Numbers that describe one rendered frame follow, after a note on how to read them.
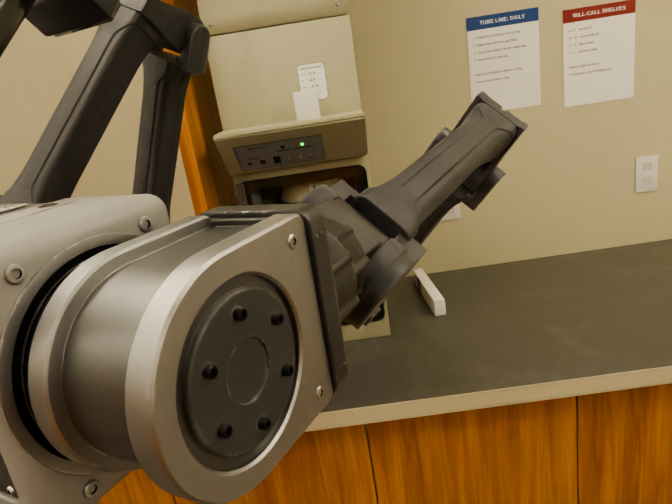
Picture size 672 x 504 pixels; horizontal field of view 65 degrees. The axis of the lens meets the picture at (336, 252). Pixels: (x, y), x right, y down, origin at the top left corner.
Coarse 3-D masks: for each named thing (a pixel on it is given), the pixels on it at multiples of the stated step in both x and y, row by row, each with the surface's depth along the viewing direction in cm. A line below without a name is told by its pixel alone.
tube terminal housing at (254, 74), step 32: (256, 32) 114; (288, 32) 114; (320, 32) 114; (224, 64) 116; (256, 64) 116; (288, 64) 116; (352, 64) 116; (224, 96) 118; (256, 96) 118; (288, 96) 118; (352, 96) 118; (224, 128) 120; (352, 160) 122; (384, 320) 135
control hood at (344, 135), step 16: (352, 112) 114; (240, 128) 119; (256, 128) 110; (272, 128) 109; (288, 128) 109; (304, 128) 109; (320, 128) 110; (336, 128) 110; (352, 128) 111; (224, 144) 111; (240, 144) 111; (336, 144) 115; (352, 144) 116; (224, 160) 116; (320, 160) 119
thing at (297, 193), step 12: (336, 168) 122; (348, 168) 122; (360, 168) 122; (252, 180) 123; (264, 180) 122; (276, 180) 122; (288, 180) 122; (300, 180) 122; (312, 180) 122; (324, 180) 122; (336, 180) 122; (348, 180) 123; (360, 180) 123; (252, 192) 123; (264, 192) 123; (276, 192) 123; (288, 192) 123; (300, 192) 123; (360, 192) 123; (252, 204) 124; (264, 204) 124; (384, 312) 133; (348, 324) 134
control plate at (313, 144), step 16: (256, 144) 112; (272, 144) 112; (288, 144) 113; (304, 144) 114; (320, 144) 114; (240, 160) 116; (256, 160) 117; (272, 160) 117; (288, 160) 118; (304, 160) 118
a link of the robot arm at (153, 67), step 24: (192, 24) 74; (192, 48) 75; (144, 72) 79; (168, 72) 76; (192, 72) 77; (144, 96) 80; (168, 96) 79; (144, 120) 81; (168, 120) 81; (144, 144) 82; (168, 144) 83; (144, 168) 84; (168, 168) 86; (144, 192) 85; (168, 192) 88
